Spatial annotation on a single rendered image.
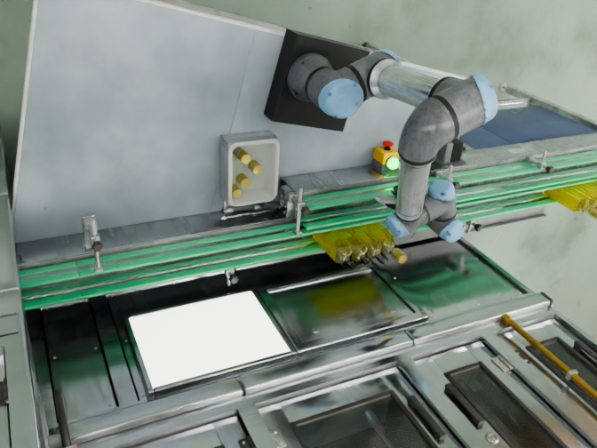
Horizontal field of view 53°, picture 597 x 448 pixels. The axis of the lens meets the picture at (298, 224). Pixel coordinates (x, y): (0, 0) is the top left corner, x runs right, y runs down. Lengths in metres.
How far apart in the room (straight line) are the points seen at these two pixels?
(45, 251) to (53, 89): 0.47
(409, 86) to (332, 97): 0.23
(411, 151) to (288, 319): 0.72
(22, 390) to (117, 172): 0.88
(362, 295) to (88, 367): 0.88
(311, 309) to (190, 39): 0.90
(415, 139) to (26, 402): 0.97
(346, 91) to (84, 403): 1.10
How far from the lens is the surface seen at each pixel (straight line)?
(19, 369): 1.28
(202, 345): 1.79
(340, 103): 1.74
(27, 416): 1.19
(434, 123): 1.42
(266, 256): 2.00
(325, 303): 1.97
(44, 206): 1.95
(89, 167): 1.91
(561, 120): 3.21
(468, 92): 1.47
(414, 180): 1.55
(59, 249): 1.93
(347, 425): 1.67
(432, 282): 2.22
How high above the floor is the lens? 2.48
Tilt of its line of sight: 50 degrees down
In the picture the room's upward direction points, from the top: 138 degrees clockwise
